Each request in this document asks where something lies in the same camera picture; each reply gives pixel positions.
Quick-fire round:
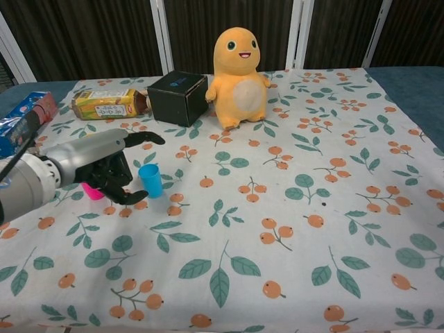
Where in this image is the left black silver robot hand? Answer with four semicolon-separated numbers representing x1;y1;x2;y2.
44;128;166;205

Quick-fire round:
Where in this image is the pink plastic cup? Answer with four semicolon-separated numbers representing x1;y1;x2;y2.
81;182;105;201

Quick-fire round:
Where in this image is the light blue plastic cup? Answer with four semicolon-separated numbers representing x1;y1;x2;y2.
138;164;163;199

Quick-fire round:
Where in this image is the yellow label drink bottle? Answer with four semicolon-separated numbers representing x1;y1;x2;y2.
71;88;153;121

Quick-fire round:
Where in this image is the blue cookie box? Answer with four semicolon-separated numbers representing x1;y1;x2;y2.
0;91;60;157

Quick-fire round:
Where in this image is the black cardboard box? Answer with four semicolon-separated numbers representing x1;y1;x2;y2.
146;70;210;128

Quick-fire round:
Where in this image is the dark folding screen panel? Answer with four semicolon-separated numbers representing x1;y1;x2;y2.
360;0;444;69
0;0;174;84
151;0;315;76
291;0;395;70

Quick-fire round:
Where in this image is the yellow plush toy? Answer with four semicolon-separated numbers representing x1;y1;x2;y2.
205;27;272;131

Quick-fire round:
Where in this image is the floral print tablecloth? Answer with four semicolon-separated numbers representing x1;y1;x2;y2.
0;67;444;333

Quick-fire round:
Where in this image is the black cable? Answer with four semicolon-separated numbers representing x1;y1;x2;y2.
0;110;40;184

